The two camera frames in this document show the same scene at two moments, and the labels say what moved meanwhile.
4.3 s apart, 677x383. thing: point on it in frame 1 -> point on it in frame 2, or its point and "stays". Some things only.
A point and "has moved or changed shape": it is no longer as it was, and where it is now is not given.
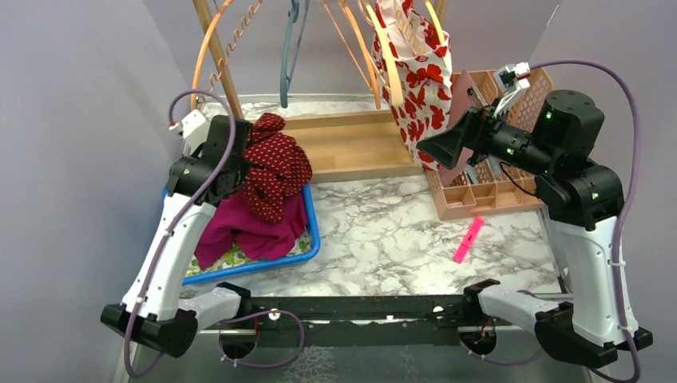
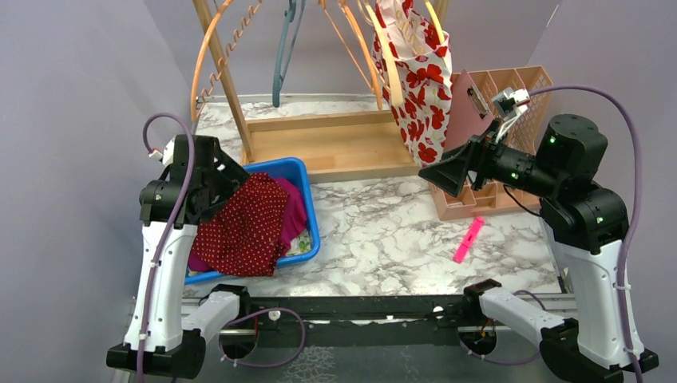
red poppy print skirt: [409, 53] stays
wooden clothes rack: [338, 147] stays
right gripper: [447, 147] -> [452, 174]
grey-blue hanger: [285, 80] has moved or changed shape
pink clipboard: [461, 102] stays
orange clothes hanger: [366, 50] stays
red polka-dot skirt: [276, 167] -> [243, 237]
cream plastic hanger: [387, 58] stays
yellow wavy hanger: [436, 21] stays
